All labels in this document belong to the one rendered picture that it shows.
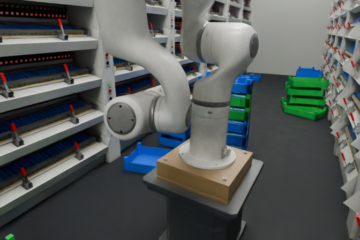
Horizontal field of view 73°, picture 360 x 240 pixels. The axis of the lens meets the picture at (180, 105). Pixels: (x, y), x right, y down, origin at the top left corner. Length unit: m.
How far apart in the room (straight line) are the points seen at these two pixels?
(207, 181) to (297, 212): 0.60
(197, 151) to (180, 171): 0.08
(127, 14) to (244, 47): 0.34
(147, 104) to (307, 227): 0.88
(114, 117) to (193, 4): 0.33
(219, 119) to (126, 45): 0.40
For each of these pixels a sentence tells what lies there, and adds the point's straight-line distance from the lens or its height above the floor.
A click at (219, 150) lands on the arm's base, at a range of 0.78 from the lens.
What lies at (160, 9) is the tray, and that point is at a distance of 1.80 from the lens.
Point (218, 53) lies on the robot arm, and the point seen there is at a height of 0.68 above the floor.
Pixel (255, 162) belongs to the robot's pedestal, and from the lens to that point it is 0.95.
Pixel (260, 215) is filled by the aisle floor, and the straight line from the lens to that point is 1.16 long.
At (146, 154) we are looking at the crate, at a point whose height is 0.00.
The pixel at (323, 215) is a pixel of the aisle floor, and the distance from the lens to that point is 1.26.
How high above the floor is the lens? 0.74
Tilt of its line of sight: 17 degrees down
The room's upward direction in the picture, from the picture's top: straight up
